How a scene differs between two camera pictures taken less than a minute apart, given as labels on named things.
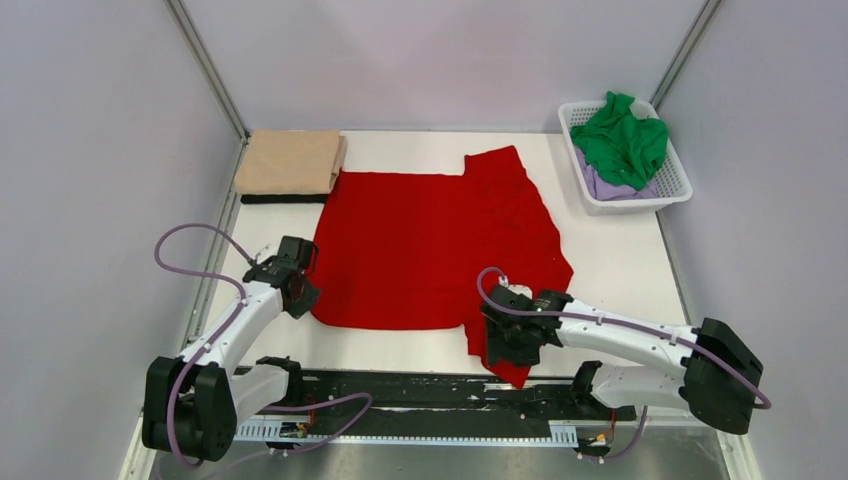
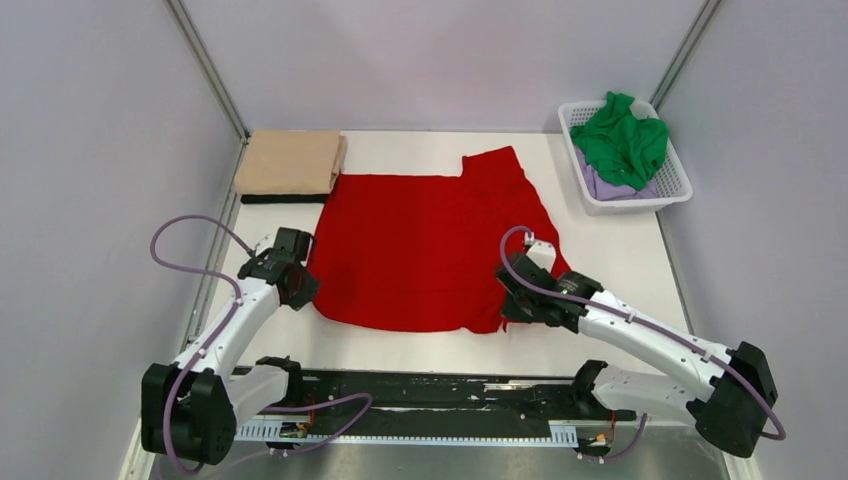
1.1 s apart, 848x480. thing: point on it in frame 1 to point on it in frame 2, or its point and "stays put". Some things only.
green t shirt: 621,143 stays put
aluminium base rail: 430,399 stays put
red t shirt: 419,251 stays put
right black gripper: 497,349 to 511,312
